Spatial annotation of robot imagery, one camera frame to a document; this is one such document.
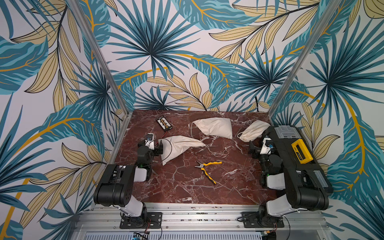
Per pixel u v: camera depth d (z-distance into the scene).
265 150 0.77
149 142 0.78
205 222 0.75
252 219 0.73
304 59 0.87
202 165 0.90
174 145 0.89
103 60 0.88
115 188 0.45
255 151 0.80
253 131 0.97
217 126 1.00
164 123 1.11
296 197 0.44
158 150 0.82
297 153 0.78
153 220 0.73
